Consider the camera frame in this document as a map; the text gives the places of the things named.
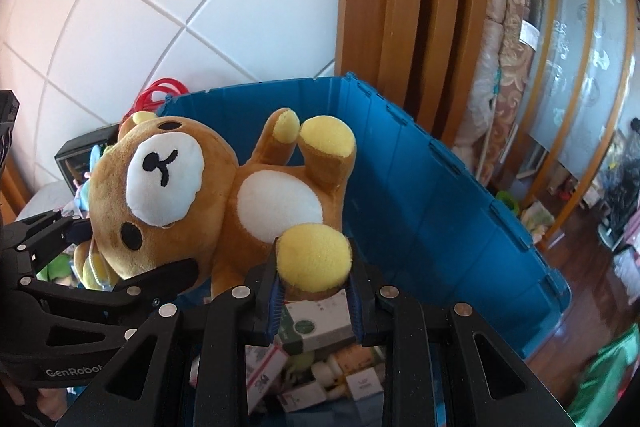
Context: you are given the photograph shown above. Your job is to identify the white green box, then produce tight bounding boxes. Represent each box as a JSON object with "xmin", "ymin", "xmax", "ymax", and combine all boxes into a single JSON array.
[{"xmin": 276, "ymin": 294, "xmax": 359, "ymax": 356}]

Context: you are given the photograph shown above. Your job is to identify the person's left hand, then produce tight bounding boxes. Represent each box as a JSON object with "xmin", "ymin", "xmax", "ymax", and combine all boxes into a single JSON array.
[{"xmin": 32, "ymin": 388, "xmax": 71, "ymax": 427}]

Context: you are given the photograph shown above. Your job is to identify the green bag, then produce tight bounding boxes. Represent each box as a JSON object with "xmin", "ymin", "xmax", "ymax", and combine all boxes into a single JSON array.
[{"xmin": 569, "ymin": 332, "xmax": 640, "ymax": 425}]

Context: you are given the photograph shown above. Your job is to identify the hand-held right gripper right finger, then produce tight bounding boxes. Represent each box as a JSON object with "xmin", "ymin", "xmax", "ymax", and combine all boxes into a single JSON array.
[{"xmin": 347, "ymin": 239, "xmax": 571, "ymax": 427}]

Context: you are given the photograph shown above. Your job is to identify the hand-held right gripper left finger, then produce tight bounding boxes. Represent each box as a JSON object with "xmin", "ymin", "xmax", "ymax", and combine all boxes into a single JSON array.
[{"xmin": 75, "ymin": 239, "xmax": 288, "ymax": 427}]

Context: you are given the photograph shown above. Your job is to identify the green yellow plush toy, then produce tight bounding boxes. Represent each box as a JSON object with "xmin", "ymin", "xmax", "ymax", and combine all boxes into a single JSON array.
[{"xmin": 37, "ymin": 254, "xmax": 76, "ymax": 283}]

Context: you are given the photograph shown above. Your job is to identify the small green toy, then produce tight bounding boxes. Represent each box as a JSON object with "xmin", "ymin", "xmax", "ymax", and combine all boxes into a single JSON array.
[{"xmin": 495, "ymin": 191, "xmax": 522, "ymax": 214}]

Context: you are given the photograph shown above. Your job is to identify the beige box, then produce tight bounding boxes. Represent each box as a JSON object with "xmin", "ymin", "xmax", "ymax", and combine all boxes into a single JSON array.
[{"xmin": 330, "ymin": 346, "xmax": 386, "ymax": 373}]

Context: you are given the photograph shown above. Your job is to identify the red toy suitcase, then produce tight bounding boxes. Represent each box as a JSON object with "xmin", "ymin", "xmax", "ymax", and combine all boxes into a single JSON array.
[{"xmin": 135, "ymin": 78, "xmax": 191, "ymax": 112}]

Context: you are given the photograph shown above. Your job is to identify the small white square box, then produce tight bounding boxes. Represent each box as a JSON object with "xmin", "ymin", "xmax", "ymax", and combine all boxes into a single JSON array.
[{"xmin": 345, "ymin": 369, "xmax": 387, "ymax": 403}]

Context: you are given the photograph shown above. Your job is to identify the brown bear plush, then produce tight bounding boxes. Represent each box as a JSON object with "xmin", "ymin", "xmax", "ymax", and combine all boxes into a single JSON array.
[{"xmin": 74, "ymin": 107, "xmax": 357, "ymax": 303}]

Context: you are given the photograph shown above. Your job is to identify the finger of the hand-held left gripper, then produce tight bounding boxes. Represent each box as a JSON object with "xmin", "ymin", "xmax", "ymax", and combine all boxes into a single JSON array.
[
  {"xmin": 17, "ymin": 257, "xmax": 201, "ymax": 358},
  {"xmin": 0, "ymin": 209, "xmax": 93, "ymax": 278}
]

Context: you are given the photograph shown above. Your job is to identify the rolled carpets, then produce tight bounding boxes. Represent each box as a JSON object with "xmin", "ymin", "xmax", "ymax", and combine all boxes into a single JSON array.
[{"xmin": 452, "ymin": 0, "xmax": 546, "ymax": 188}]

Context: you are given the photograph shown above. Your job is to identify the blue plastic storage crate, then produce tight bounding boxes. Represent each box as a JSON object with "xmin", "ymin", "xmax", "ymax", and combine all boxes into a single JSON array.
[{"xmin": 155, "ymin": 74, "xmax": 571, "ymax": 427}]

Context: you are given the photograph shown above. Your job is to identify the white printed bag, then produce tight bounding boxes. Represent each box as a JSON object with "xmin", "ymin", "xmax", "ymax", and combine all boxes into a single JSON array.
[{"xmin": 520, "ymin": 202, "xmax": 556, "ymax": 244}]

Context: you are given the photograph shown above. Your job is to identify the frosted glass sliding door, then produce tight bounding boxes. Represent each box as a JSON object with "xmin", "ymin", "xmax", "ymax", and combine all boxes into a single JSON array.
[{"xmin": 480, "ymin": 0, "xmax": 640, "ymax": 228}]

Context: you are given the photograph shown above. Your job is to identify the black gift box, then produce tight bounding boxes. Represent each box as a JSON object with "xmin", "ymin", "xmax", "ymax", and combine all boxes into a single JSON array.
[{"xmin": 55, "ymin": 124, "xmax": 121, "ymax": 198}]

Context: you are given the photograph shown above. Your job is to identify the cream soft toy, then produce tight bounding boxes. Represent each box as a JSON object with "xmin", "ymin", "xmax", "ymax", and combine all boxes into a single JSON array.
[{"xmin": 310, "ymin": 353, "xmax": 347, "ymax": 390}]

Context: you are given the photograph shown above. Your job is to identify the light blue plush toy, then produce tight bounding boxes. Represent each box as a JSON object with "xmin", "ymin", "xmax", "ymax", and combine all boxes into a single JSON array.
[{"xmin": 74, "ymin": 144, "xmax": 103, "ymax": 214}]

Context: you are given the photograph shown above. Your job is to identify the white red-striped packet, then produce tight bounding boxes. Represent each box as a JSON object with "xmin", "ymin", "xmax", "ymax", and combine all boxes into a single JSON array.
[{"xmin": 245, "ymin": 341, "xmax": 290, "ymax": 405}]

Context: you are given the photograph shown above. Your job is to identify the red white flat box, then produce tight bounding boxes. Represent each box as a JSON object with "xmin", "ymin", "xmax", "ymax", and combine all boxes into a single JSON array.
[{"xmin": 276, "ymin": 379, "xmax": 332, "ymax": 414}]

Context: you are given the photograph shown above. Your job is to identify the pile of household goods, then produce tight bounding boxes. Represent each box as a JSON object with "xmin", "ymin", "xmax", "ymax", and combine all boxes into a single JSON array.
[{"xmin": 597, "ymin": 119, "xmax": 640, "ymax": 253}]

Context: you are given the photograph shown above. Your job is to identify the wooden wall trim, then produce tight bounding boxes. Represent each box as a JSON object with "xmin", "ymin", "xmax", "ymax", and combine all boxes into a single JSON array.
[{"xmin": 336, "ymin": 0, "xmax": 531, "ymax": 152}]

